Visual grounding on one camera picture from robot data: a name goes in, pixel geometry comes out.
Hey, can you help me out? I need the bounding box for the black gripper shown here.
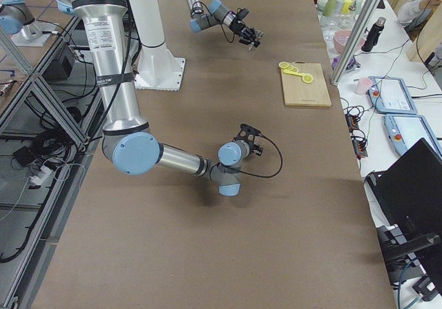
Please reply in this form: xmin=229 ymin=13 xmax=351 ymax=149
xmin=231 ymin=17 xmax=256 ymax=41
xmin=248 ymin=142 xmax=264 ymax=156

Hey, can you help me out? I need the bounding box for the green plastic cup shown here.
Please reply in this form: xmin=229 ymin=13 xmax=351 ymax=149
xmin=323 ymin=0 xmax=338 ymax=17

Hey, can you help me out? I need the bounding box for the yellow plastic cup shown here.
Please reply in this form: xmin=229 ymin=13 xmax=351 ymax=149
xmin=341 ymin=0 xmax=353 ymax=15

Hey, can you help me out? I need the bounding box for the pink plastic cup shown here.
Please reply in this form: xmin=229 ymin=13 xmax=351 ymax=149
xmin=355 ymin=77 xmax=373 ymax=95

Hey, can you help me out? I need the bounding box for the bamboo cutting board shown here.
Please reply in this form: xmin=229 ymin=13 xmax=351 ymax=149
xmin=279 ymin=62 xmax=332 ymax=107

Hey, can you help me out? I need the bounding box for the yellow plastic spoon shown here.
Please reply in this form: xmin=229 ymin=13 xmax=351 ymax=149
xmin=282 ymin=70 xmax=313 ymax=77

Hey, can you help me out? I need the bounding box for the pink bowl with ice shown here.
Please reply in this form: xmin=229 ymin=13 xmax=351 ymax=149
xmin=333 ymin=30 xmax=365 ymax=55

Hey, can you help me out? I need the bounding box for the purple cloth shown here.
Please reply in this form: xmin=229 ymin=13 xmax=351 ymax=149
xmin=331 ymin=56 xmax=361 ymax=73

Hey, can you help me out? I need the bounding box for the black water bottle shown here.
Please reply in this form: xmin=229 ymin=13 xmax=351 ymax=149
xmin=361 ymin=17 xmax=386 ymax=53

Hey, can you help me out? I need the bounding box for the upper teach pendant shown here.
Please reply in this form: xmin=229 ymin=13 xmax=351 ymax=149
xmin=367 ymin=76 xmax=417 ymax=115

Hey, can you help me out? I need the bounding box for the teach pendant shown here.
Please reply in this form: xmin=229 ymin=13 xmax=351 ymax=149
xmin=367 ymin=76 xmax=417 ymax=115
xmin=383 ymin=114 xmax=441 ymax=156

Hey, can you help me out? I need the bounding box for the lower teach pendant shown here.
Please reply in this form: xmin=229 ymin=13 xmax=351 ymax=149
xmin=383 ymin=114 xmax=441 ymax=156

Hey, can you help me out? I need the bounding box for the black computer monitor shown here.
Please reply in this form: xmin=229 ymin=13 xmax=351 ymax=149
xmin=366 ymin=138 xmax=441 ymax=236

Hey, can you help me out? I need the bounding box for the man in grey jacket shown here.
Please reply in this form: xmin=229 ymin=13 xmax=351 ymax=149
xmin=397 ymin=0 xmax=441 ymax=31

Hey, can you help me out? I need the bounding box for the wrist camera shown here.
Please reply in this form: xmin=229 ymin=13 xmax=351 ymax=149
xmin=236 ymin=8 xmax=249 ymax=21
xmin=233 ymin=123 xmax=262 ymax=144

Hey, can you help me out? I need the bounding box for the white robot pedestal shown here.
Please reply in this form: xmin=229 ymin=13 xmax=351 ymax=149
xmin=129 ymin=0 xmax=185 ymax=91

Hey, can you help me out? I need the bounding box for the aluminium frame post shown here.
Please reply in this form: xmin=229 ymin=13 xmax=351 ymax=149
xmin=330 ymin=0 xmax=380 ymax=86

